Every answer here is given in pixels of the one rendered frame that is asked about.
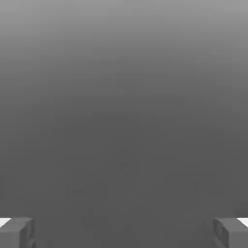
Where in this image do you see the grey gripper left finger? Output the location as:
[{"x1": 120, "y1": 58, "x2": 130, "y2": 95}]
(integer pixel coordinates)
[{"x1": 0, "y1": 217, "x2": 37, "y2": 248}]

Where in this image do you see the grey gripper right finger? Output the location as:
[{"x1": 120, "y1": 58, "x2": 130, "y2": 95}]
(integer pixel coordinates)
[{"x1": 212, "y1": 217, "x2": 248, "y2": 248}]

